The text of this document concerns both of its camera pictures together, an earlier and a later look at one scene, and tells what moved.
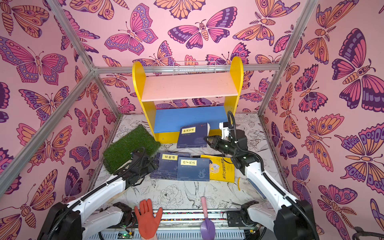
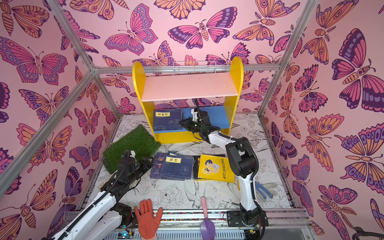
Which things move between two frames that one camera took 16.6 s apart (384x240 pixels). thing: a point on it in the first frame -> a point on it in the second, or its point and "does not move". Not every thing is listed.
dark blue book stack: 193,136 -> 167,119
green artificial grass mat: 119,154 does not move
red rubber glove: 148,224 does not move
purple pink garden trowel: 207,228 does not move
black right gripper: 213,144 -> 192,125
